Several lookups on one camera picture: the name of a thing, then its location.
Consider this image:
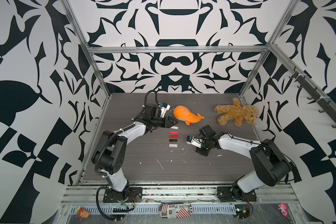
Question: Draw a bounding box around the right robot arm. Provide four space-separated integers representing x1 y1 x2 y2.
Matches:
186 125 292 198

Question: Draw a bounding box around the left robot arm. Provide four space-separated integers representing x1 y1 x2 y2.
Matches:
91 90 178 193

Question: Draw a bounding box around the orange plush whale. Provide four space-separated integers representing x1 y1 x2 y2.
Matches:
173 105 205 126

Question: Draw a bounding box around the brown teddy bear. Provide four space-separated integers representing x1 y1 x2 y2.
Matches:
215 98 258 127

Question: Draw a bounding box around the small electronics board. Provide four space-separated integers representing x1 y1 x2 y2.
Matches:
234 203 253 220

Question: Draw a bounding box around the pink toy figure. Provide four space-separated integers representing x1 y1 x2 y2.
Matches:
278 203 287 217

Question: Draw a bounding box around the red yellow toy figure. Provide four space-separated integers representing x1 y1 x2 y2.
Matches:
75 206 90 218

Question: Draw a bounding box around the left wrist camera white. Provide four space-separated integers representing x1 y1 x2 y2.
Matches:
159 103 170 118

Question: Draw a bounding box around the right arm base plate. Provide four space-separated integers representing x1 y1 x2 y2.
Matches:
216 186 257 202

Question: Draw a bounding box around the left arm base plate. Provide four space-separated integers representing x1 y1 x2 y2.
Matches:
103 187 143 203

